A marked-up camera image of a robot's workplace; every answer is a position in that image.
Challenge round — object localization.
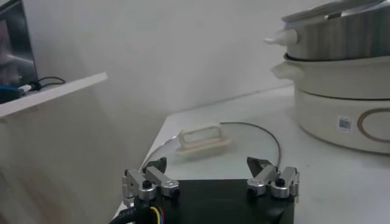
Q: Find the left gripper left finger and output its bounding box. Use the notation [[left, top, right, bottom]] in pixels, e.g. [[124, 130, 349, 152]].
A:
[[121, 157, 180, 207]]

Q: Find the cream electric cooker pot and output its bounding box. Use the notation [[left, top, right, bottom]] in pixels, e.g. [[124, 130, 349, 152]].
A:
[[271, 54, 390, 155]]

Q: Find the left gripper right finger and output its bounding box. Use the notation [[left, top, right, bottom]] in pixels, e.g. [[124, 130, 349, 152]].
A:
[[246, 157, 300, 199]]

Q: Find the round glass pot lid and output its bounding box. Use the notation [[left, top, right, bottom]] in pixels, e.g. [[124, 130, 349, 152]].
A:
[[140, 121, 282, 180]]

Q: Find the white side table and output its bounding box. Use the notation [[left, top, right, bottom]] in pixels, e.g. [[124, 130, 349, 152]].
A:
[[0, 71, 108, 119]]

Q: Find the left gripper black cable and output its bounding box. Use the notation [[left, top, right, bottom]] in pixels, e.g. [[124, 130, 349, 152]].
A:
[[109, 206, 167, 224]]

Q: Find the dark laptop screen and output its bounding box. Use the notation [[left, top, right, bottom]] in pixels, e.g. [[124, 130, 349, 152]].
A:
[[0, 0, 39, 89]]

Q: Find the stainless steel steamer basket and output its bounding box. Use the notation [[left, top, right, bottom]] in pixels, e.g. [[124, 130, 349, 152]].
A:
[[264, 0, 390, 61]]

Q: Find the thin black looped cable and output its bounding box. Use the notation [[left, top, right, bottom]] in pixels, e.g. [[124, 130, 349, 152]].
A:
[[30, 75, 66, 92]]

